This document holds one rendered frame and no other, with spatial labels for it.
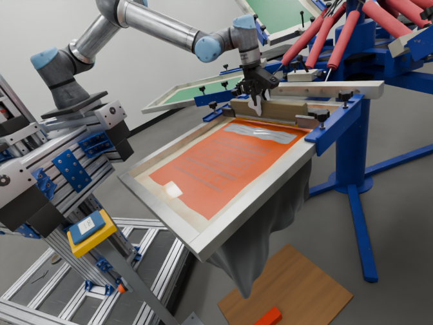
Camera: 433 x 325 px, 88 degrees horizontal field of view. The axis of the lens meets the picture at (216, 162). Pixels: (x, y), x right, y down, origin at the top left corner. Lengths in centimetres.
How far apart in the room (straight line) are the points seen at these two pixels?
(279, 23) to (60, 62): 171
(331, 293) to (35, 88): 434
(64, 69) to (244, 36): 78
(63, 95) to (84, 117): 12
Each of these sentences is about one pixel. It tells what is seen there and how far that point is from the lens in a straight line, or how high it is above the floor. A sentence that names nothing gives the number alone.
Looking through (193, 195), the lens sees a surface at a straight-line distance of 72.
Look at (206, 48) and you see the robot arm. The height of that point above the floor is 132.
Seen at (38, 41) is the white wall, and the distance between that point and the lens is 448.
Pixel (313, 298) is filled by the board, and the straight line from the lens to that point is 151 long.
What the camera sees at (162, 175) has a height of 96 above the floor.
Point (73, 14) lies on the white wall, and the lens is 461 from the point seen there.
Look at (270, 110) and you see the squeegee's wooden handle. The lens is 95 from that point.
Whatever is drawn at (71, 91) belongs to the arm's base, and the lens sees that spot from 122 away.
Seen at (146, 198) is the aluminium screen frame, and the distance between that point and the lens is 75.
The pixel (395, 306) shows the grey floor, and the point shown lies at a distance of 157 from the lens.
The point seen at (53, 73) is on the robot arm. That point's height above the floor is 140.
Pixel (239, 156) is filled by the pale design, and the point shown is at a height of 96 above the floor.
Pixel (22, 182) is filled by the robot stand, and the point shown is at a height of 115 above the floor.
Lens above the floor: 139
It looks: 31 degrees down
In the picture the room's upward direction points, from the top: 19 degrees counter-clockwise
